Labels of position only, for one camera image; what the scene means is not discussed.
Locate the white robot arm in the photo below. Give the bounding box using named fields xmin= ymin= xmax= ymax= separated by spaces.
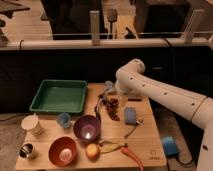
xmin=115 ymin=59 xmax=213 ymax=171

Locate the purple bowl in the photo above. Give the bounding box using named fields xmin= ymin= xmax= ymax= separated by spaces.
xmin=73 ymin=115 xmax=101 ymax=141

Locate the red bowl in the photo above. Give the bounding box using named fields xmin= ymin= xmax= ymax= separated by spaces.
xmin=48 ymin=137 xmax=78 ymax=167

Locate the dark grey block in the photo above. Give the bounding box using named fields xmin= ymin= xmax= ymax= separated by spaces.
xmin=128 ymin=97 xmax=142 ymax=101

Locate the bunch of dark grapes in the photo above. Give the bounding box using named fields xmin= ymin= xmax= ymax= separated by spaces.
xmin=105 ymin=98 xmax=120 ymax=121

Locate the blue sponge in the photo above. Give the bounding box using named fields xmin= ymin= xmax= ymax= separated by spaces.
xmin=124 ymin=107 xmax=136 ymax=125

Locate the metal spoon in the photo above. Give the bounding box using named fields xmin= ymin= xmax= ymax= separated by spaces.
xmin=124 ymin=119 xmax=144 ymax=139

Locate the orange carrot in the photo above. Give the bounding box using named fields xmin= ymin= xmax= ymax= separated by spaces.
xmin=121 ymin=147 xmax=144 ymax=171

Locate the apple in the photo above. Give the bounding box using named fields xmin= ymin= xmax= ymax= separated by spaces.
xmin=85 ymin=143 xmax=100 ymax=159

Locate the small blue cup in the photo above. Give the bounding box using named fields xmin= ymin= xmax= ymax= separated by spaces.
xmin=57 ymin=113 xmax=71 ymax=129

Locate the green plastic tray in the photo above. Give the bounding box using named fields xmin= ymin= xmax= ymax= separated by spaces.
xmin=29 ymin=80 xmax=87 ymax=115

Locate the blue box on floor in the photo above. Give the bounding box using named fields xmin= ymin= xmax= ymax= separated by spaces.
xmin=161 ymin=136 xmax=179 ymax=157

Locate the white paper cup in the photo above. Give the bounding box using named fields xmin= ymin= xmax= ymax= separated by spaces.
xmin=21 ymin=115 xmax=42 ymax=136

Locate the small metal cup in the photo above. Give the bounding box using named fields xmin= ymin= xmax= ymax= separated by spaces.
xmin=19 ymin=143 xmax=37 ymax=159

